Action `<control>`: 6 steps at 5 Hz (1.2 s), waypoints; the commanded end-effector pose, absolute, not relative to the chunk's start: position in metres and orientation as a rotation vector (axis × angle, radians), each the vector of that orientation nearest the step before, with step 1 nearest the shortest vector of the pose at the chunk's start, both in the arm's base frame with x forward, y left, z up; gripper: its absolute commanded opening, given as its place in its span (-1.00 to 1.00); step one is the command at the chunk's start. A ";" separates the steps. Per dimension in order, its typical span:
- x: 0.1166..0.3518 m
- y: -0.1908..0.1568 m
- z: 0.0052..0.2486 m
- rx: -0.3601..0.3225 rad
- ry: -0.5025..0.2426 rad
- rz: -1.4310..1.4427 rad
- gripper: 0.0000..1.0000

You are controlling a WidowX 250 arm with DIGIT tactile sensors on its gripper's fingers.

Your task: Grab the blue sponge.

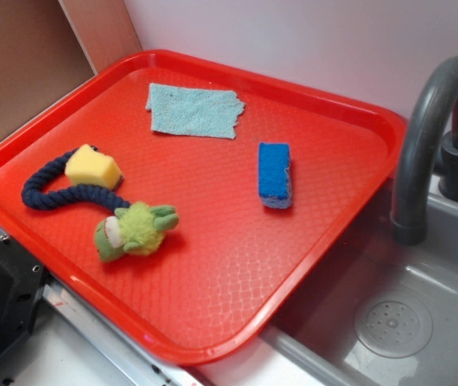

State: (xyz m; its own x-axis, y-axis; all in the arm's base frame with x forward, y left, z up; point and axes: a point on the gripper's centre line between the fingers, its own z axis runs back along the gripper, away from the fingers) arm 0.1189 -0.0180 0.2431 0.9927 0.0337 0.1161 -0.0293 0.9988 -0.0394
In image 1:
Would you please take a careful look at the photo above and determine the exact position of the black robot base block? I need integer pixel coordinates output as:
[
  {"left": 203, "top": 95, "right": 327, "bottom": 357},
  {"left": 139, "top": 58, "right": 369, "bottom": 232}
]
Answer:
[{"left": 0, "top": 236, "right": 47, "bottom": 359}]

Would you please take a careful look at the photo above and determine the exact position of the blue sponge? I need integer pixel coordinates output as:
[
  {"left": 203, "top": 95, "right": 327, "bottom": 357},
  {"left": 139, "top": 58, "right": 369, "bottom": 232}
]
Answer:
[{"left": 258, "top": 142, "right": 292, "bottom": 210}]

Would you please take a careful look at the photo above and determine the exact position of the yellow sponge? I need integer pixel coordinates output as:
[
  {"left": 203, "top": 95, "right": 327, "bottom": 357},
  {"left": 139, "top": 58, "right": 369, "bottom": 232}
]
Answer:
[{"left": 64, "top": 144, "right": 123, "bottom": 190}]

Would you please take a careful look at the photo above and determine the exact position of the red plastic tray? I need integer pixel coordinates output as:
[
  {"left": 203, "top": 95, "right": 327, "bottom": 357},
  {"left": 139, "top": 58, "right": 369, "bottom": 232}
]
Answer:
[{"left": 0, "top": 51, "right": 406, "bottom": 366}]

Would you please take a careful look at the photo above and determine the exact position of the light blue cloth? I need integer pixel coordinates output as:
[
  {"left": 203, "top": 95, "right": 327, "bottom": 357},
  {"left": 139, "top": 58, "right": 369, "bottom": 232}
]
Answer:
[{"left": 145, "top": 83, "right": 245, "bottom": 140}]

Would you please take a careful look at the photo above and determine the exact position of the grey plastic sink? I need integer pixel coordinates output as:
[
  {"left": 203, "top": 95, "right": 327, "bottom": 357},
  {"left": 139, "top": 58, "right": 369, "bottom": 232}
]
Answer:
[{"left": 262, "top": 183, "right": 458, "bottom": 385}]

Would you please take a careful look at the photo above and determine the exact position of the grey toy faucet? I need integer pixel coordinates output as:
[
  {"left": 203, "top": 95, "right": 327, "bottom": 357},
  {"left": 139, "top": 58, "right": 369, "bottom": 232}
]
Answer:
[{"left": 391, "top": 56, "right": 458, "bottom": 245}]

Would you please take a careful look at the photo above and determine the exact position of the brown cardboard box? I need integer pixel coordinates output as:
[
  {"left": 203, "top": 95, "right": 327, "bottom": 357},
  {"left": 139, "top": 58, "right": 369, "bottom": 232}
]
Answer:
[{"left": 0, "top": 1, "right": 141, "bottom": 142}]

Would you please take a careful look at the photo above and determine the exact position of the green plush rope toy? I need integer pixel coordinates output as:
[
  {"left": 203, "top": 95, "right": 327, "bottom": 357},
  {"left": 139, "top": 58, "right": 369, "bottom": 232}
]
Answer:
[{"left": 21, "top": 147, "right": 179, "bottom": 263}]

